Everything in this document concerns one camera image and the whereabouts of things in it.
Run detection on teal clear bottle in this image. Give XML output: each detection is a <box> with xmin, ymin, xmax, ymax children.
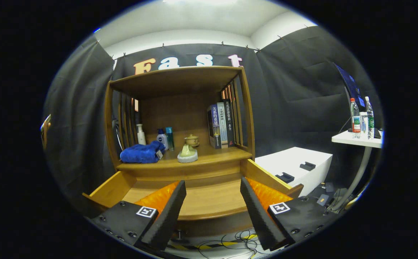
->
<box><xmin>165</xmin><ymin>127</ymin><xmax>175</xmax><ymax>151</ymax></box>

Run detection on book with pale grey spine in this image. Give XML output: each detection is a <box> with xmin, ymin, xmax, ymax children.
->
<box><xmin>217</xmin><ymin>102</ymin><xmax>228</xmax><ymax>149</ymax></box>

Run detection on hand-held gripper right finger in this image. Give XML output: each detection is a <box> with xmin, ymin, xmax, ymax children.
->
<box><xmin>240</xmin><ymin>176</ymin><xmax>339</xmax><ymax>251</ymax></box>

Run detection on black floor cables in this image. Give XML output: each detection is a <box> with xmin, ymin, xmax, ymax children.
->
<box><xmin>166</xmin><ymin>228</ymin><xmax>267</xmax><ymax>259</ymax></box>

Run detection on wooden drawer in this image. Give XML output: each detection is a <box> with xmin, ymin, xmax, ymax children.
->
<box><xmin>82</xmin><ymin>158</ymin><xmax>304</xmax><ymax>221</ymax></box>

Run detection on blue towel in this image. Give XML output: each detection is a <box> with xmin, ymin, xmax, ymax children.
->
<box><xmin>120</xmin><ymin>140</ymin><xmax>165</xmax><ymax>164</ymax></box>

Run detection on white bottle with blue cap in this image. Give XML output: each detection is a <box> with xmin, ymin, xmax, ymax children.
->
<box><xmin>156</xmin><ymin>129</ymin><xmax>169</xmax><ymax>151</ymax></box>

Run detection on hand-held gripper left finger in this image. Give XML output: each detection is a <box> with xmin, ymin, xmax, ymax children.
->
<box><xmin>92</xmin><ymin>180</ymin><xmax>187</xmax><ymax>251</ymax></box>

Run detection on dark computer monitor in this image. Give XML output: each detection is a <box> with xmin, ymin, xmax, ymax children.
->
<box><xmin>333</xmin><ymin>62</ymin><xmax>366</xmax><ymax>112</ymax></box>

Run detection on brown wooden object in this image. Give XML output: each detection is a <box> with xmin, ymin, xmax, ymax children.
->
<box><xmin>41</xmin><ymin>114</ymin><xmax>52</xmax><ymax>150</ymax></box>

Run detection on yellow black floor tape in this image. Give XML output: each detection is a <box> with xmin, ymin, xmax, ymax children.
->
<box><xmin>167</xmin><ymin>234</ymin><xmax>258</xmax><ymax>250</ymax></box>

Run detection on book with blue white spine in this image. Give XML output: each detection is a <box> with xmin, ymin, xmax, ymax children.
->
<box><xmin>207</xmin><ymin>104</ymin><xmax>221</xmax><ymax>149</ymax></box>

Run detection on wooden countertop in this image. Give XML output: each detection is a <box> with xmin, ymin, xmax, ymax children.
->
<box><xmin>116</xmin><ymin>144</ymin><xmax>253</xmax><ymax>171</ymax></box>

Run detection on white box unit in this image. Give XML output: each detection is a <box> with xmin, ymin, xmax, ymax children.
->
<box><xmin>255</xmin><ymin>147</ymin><xmax>333</xmax><ymax>196</ymax></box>

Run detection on black backdrop cloth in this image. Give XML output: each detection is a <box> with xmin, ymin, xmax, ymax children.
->
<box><xmin>43</xmin><ymin>25</ymin><xmax>383</xmax><ymax>216</ymax></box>

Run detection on water bottle with green label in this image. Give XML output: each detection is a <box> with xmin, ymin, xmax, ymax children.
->
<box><xmin>364</xmin><ymin>96</ymin><xmax>375</xmax><ymax>139</ymax></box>

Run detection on water bottle with red label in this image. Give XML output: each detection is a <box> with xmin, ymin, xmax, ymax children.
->
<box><xmin>350</xmin><ymin>98</ymin><xmax>361</xmax><ymax>139</ymax></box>

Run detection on beige lidded teacup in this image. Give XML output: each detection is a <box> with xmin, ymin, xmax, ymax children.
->
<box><xmin>184</xmin><ymin>134</ymin><xmax>200</xmax><ymax>148</ymax></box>

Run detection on green and grey scrubber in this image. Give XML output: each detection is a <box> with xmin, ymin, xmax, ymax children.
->
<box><xmin>177</xmin><ymin>144</ymin><xmax>198</xmax><ymax>163</ymax></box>

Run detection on wooden cabinet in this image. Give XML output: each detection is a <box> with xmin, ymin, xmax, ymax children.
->
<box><xmin>104</xmin><ymin>66</ymin><xmax>256</xmax><ymax>236</ymax></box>

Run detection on book with black spine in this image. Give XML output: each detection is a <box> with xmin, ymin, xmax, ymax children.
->
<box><xmin>223</xmin><ymin>99</ymin><xmax>236</xmax><ymax>147</ymax></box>

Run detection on white round table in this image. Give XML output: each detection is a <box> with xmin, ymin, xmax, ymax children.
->
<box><xmin>331</xmin><ymin>129</ymin><xmax>383</xmax><ymax>213</ymax></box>

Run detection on white pump bottle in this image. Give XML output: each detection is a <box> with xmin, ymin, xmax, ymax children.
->
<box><xmin>136</xmin><ymin>124</ymin><xmax>147</xmax><ymax>146</ymax></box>

